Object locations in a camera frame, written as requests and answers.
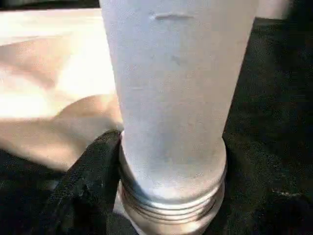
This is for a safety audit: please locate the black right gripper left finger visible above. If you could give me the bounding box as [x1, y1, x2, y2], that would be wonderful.
[34, 129, 122, 235]

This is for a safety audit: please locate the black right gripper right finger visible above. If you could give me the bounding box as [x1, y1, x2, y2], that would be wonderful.
[219, 129, 313, 235]

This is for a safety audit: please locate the black table mat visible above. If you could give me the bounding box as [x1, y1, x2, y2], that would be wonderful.
[0, 14, 313, 235]

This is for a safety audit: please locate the white plastic table leg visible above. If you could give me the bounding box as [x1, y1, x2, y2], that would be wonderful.
[98, 0, 258, 235]

